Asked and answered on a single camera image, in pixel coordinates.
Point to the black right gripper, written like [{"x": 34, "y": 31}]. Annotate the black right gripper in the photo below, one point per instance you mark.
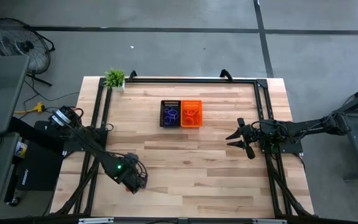
[{"x": 250, "y": 152}]

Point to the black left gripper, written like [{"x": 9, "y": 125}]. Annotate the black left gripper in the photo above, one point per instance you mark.
[{"x": 135, "y": 183}]

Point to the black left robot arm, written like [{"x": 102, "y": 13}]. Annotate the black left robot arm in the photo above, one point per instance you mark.
[{"x": 92, "y": 149}]

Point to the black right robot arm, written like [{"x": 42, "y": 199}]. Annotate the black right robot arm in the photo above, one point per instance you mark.
[{"x": 309, "y": 129}]

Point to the orange plastic slotted basket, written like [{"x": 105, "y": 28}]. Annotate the orange plastic slotted basket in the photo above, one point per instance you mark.
[{"x": 182, "y": 125}]

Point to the black plastic slotted basket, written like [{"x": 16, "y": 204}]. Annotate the black plastic slotted basket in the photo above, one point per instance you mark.
[{"x": 161, "y": 124}]

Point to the black Husky case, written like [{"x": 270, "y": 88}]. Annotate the black Husky case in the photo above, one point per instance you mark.
[{"x": 39, "y": 168}]

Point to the green plant in white pot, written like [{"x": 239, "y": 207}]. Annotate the green plant in white pot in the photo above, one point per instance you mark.
[{"x": 114, "y": 77}]

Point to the small printed can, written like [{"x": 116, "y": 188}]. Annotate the small printed can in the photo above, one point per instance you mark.
[{"x": 20, "y": 149}]

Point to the yellow power plug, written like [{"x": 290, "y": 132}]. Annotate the yellow power plug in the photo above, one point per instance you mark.
[{"x": 39, "y": 108}]

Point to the black caster wheel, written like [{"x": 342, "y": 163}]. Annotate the black caster wheel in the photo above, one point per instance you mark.
[{"x": 12, "y": 201}]

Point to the grey desk top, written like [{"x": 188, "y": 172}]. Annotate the grey desk top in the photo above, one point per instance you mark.
[{"x": 2, "y": 93}]

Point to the black floor fan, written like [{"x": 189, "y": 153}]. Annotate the black floor fan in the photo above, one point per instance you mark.
[{"x": 26, "y": 46}]

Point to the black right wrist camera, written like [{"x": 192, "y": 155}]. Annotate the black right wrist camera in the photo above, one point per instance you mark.
[{"x": 253, "y": 133}]

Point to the silver metal bracket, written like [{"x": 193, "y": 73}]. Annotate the silver metal bracket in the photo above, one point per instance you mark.
[
  {"x": 95, "y": 220},
  {"x": 269, "y": 221}
]

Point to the black aluminium table frame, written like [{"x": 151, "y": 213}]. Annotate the black aluminium table frame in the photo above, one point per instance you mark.
[{"x": 182, "y": 80}]

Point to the grey neighbouring table frame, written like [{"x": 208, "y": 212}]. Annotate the grey neighbouring table frame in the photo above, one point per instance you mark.
[{"x": 357, "y": 146}]

